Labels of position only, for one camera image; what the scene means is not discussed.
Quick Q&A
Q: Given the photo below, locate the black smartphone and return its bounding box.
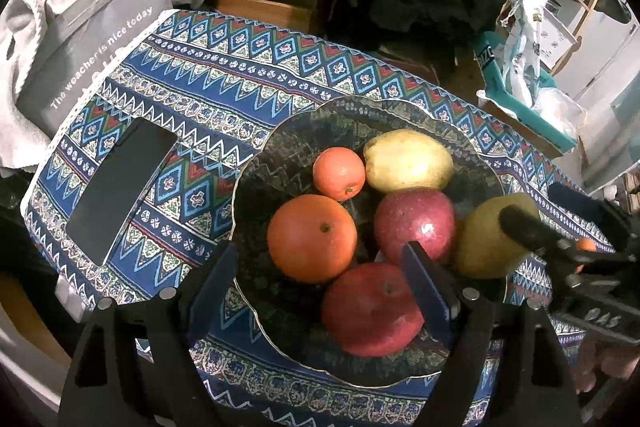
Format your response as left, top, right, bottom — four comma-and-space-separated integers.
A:
65, 119, 178, 265

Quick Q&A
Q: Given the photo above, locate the grey printed fabric bag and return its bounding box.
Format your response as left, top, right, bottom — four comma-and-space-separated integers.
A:
17, 0, 178, 132

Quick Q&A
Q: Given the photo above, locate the clear plastic bag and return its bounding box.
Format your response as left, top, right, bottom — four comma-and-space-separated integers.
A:
531, 87, 587, 138

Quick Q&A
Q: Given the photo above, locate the teal box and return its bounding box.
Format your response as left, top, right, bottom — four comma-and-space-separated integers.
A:
475, 32, 579, 152

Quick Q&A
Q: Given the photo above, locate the small orange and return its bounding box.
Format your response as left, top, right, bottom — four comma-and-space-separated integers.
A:
312, 147, 366, 202
575, 237, 599, 274

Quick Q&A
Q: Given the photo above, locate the large orange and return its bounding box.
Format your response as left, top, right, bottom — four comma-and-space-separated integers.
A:
266, 194, 358, 284

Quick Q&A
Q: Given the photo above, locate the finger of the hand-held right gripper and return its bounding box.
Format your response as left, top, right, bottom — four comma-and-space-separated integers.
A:
547, 181, 635, 253
499, 204, 627, 267

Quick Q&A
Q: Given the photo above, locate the dark red speckled apple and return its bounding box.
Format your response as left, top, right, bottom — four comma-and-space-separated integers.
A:
374, 188, 457, 265

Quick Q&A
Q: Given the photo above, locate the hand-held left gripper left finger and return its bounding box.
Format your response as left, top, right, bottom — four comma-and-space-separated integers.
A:
59, 241, 240, 427

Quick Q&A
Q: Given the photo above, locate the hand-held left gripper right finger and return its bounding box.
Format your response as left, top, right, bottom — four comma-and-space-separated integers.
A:
400, 241, 585, 427

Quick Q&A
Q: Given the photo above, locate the green yellow pear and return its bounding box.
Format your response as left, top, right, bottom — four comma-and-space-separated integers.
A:
454, 194, 541, 280

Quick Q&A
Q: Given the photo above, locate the white printed plastic bag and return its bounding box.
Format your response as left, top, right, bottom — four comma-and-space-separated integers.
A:
500, 0, 557, 108

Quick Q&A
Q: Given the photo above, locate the dark glass plate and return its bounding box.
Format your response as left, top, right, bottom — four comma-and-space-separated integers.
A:
230, 96, 506, 388

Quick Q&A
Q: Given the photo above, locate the large red apple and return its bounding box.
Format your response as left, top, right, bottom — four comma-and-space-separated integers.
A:
321, 263, 426, 358

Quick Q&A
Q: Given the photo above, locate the blue patterned tablecloth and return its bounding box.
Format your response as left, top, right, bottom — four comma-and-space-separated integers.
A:
20, 9, 616, 427

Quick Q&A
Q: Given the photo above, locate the person's right hand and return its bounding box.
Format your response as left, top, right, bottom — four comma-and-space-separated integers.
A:
574, 336, 640, 394

